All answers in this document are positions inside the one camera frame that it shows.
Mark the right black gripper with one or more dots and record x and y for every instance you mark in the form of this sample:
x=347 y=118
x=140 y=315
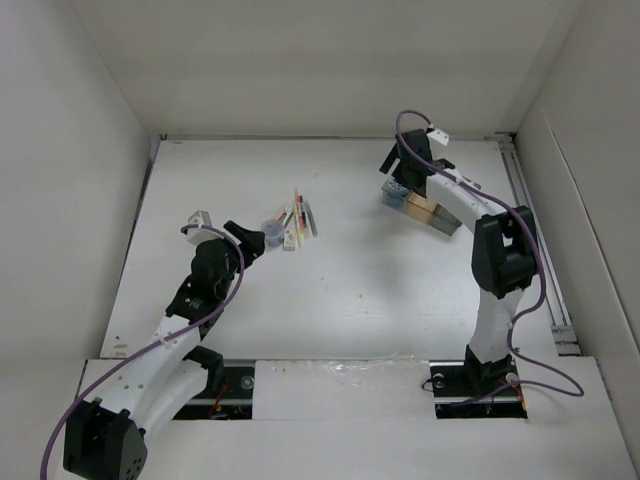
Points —
x=390 y=160

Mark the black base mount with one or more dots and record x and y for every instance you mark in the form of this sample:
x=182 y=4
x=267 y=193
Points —
x=464 y=389
x=228 y=394

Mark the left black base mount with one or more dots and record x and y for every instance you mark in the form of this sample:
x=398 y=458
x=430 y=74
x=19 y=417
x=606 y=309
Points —
x=228 y=394

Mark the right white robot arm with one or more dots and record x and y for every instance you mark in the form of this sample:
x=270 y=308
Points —
x=505 y=255

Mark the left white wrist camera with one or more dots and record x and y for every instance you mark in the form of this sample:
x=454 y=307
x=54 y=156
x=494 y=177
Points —
x=197 y=228

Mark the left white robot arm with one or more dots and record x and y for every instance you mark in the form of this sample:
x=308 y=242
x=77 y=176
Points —
x=111 y=424

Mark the white staple box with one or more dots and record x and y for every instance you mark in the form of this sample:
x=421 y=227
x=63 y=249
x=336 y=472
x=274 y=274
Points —
x=290 y=240

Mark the clear tub of paperclips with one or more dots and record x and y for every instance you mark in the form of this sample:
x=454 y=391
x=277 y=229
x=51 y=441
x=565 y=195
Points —
x=273 y=230

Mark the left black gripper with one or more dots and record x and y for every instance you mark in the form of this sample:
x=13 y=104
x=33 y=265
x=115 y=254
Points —
x=250 y=242

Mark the orange plastic bin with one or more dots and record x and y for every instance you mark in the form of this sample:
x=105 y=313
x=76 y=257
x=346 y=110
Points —
x=420 y=208

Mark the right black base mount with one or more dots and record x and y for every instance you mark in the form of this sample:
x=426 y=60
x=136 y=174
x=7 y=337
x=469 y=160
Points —
x=464 y=389

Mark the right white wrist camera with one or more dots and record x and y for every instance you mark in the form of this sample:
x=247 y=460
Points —
x=438 y=136

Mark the red pen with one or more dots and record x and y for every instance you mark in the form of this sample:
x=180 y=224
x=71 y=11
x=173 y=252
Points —
x=302 y=210

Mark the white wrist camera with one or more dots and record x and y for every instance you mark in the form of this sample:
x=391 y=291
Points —
x=197 y=228
x=438 y=136

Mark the grey plastic bin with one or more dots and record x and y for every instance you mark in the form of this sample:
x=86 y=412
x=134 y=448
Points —
x=445 y=222

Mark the grey pen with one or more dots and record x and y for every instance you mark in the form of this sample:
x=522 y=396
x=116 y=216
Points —
x=310 y=219

